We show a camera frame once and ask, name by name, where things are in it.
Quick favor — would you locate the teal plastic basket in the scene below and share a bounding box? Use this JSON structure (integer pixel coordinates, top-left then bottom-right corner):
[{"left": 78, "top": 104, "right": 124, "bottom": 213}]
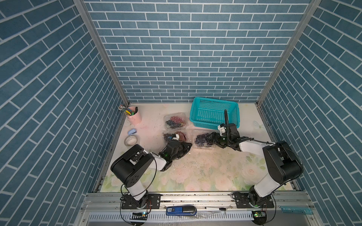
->
[{"left": 189, "top": 97, "right": 240, "bottom": 130}]

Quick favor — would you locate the blue black handheld device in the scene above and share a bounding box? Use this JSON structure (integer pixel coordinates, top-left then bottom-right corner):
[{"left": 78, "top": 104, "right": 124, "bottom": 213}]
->
[{"left": 166, "top": 205, "right": 197, "bottom": 216}]

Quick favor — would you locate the clear clamshell container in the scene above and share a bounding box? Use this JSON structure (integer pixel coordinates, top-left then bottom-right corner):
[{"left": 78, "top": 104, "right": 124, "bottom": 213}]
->
[
  {"left": 163, "top": 130, "right": 188, "bottom": 144},
  {"left": 164, "top": 113, "right": 188, "bottom": 130},
  {"left": 190, "top": 129, "right": 216, "bottom": 149}
]

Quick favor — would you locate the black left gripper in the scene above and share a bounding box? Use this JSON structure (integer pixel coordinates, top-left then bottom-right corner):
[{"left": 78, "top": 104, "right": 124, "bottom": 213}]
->
[{"left": 170, "top": 142, "right": 193, "bottom": 163}]

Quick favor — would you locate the pink pen cup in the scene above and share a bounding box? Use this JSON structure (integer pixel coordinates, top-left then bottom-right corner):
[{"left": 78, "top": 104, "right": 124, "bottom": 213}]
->
[{"left": 127, "top": 106, "right": 142, "bottom": 125}]

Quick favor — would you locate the teal metal bracket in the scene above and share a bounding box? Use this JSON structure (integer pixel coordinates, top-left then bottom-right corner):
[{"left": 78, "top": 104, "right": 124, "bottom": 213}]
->
[{"left": 281, "top": 206, "right": 313, "bottom": 215}]

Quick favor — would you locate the red grape bunch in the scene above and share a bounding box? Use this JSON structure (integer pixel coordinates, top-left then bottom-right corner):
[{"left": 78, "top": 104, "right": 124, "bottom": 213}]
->
[
  {"left": 170, "top": 116, "right": 186, "bottom": 127},
  {"left": 176, "top": 131, "right": 187, "bottom": 142}
]

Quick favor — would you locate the tape roll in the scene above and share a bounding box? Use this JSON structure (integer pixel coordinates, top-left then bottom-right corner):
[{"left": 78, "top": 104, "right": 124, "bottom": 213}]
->
[{"left": 124, "top": 135, "right": 140, "bottom": 147}]

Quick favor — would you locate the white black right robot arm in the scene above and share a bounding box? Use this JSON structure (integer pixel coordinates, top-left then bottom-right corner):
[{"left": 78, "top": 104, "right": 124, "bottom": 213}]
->
[{"left": 206, "top": 132, "right": 304, "bottom": 208}]

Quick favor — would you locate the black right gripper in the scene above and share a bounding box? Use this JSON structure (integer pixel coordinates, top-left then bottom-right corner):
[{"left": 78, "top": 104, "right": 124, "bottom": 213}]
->
[{"left": 206, "top": 132, "right": 231, "bottom": 148}]

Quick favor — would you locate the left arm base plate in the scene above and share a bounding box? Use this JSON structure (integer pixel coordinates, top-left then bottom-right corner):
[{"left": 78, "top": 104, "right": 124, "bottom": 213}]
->
[{"left": 121, "top": 193, "right": 161, "bottom": 210}]

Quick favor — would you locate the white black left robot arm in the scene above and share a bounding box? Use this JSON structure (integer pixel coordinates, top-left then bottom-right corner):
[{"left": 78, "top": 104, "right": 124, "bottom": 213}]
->
[{"left": 110, "top": 140, "right": 192, "bottom": 201}]

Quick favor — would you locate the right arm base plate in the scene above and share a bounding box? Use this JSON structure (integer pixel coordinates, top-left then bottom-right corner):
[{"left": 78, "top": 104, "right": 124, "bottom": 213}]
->
[{"left": 231, "top": 192, "right": 275, "bottom": 209}]

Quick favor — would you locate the small blue stapler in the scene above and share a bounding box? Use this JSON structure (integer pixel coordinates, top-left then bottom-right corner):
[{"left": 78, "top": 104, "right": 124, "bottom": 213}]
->
[{"left": 128, "top": 129, "right": 137, "bottom": 136}]

